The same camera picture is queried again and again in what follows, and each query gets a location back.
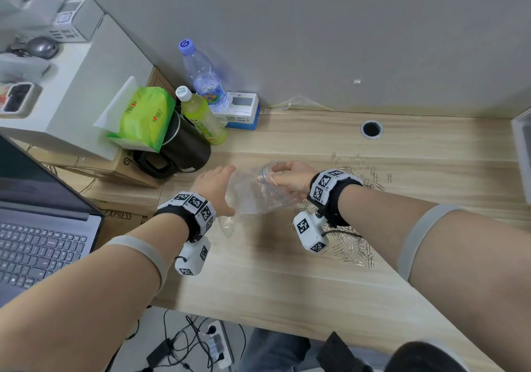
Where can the person's left hand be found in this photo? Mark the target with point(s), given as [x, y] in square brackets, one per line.
[211, 187]

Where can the person's right hand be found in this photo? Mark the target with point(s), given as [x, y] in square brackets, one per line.
[296, 178]

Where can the clear plastic zip bag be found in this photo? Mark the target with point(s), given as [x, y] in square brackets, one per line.
[249, 195]

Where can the pile of silver paper clips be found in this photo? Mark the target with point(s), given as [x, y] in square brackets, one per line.
[356, 255]

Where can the person's right forearm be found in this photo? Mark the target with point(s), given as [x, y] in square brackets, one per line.
[456, 268]

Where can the person's left forearm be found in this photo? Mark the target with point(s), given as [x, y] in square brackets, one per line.
[83, 301]

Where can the black left wristband with markers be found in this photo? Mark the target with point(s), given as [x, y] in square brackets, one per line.
[186, 210]

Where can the black wristband with markers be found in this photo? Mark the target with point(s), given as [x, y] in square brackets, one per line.
[332, 201]
[186, 210]

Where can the black right wristband with markers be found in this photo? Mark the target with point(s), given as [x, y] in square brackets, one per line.
[332, 201]

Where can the black kettle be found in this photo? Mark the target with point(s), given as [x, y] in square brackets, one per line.
[186, 145]

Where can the yellow-green drink bottle white cap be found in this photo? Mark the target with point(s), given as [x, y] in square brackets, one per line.
[201, 116]

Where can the crumpled clear plastic wrap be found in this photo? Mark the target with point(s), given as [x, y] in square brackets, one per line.
[300, 104]

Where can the white and blue box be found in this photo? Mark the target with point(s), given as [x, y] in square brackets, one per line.
[242, 112]

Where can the brown box with circle logo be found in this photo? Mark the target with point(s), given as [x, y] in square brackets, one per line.
[124, 168]

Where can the green tissue pack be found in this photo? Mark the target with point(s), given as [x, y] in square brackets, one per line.
[145, 118]

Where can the brown cardboard box black print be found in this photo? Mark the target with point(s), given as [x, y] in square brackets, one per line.
[120, 222]

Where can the clear water bottle purple cap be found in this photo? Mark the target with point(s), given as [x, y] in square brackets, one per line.
[203, 77]

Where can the light wooden table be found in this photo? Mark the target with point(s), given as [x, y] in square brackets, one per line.
[290, 293]

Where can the brown printed carton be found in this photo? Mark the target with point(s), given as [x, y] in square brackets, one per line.
[159, 79]

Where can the white sheet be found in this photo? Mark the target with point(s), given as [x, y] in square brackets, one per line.
[120, 104]

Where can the white power strip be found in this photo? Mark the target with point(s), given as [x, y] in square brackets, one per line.
[215, 344]

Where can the large white cabinet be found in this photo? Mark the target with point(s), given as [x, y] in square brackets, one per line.
[79, 93]

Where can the black power adapter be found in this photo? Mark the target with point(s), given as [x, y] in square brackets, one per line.
[159, 353]

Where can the black office chair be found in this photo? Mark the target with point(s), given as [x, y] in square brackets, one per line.
[336, 355]

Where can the grey laptop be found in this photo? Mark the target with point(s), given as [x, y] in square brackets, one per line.
[37, 243]

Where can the white tray with black insert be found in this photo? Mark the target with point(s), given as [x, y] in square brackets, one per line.
[18, 99]

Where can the small white printed carton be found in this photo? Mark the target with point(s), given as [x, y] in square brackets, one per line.
[79, 19]

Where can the flat white device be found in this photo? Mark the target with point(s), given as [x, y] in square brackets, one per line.
[25, 68]

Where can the white drawer organizer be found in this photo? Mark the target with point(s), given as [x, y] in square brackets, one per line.
[523, 156]

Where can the white blurry cartons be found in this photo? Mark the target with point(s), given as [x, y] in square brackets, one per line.
[27, 2]

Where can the white right wrist camera block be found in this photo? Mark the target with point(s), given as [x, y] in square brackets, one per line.
[309, 232]

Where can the white wrist camera block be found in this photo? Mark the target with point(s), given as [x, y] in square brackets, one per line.
[193, 257]
[309, 232]

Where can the white left wrist camera block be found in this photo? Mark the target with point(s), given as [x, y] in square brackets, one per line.
[193, 257]

